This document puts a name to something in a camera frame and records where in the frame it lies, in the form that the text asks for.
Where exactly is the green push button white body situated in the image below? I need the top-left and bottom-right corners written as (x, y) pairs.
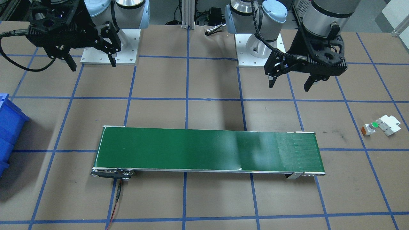
top-left (360, 122), bottom-right (379, 136)

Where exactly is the white plastic basket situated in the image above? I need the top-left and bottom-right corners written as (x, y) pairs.
top-left (292, 0), bottom-right (315, 19)

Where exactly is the silver metal connector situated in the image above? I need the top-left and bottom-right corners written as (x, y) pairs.
top-left (204, 25), bottom-right (226, 36)

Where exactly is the black power adapter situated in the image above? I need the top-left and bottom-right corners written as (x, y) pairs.
top-left (207, 7), bottom-right (224, 23)

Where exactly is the blue plastic bin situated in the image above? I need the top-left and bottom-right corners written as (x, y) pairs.
top-left (0, 93), bottom-right (30, 178)

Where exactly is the green belt conveyor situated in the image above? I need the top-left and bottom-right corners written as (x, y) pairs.
top-left (90, 126), bottom-right (326, 182)

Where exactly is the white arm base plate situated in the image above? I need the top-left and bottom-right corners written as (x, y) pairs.
top-left (234, 32), bottom-right (288, 68)
top-left (80, 29), bottom-right (142, 66)

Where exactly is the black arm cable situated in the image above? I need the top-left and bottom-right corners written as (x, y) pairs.
top-left (0, 29), bottom-right (58, 72)
top-left (251, 0), bottom-right (307, 61)

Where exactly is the aluminium frame post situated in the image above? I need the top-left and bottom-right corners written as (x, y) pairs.
top-left (181, 0), bottom-right (196, 30)

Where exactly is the white metal bracket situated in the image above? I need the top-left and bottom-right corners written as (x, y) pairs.
top-left (375, 114), bottom-right (401, 137)

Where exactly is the red black conveyor power wire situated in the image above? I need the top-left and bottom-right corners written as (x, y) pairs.
top-left (105, 179), bottom-right (123, 230)

